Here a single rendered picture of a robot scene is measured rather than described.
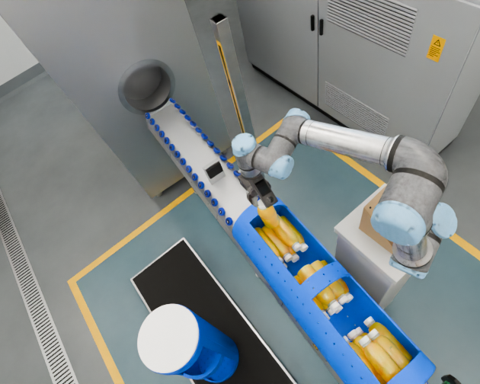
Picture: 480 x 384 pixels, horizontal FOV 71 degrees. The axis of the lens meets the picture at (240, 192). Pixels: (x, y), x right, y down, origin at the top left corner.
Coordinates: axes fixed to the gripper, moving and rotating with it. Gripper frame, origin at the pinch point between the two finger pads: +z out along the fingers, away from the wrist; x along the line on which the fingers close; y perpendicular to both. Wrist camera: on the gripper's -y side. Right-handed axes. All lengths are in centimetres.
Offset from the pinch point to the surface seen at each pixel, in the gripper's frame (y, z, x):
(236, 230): 8.0, 21.9, 12.1
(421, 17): 42, 9, -137
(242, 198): 34, 46, -4
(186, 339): -13, 36, 56
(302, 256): -13.5, 41.0, -7.2
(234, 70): 67, -6, -33
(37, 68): 436, 126, 79
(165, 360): -15, 36, 67
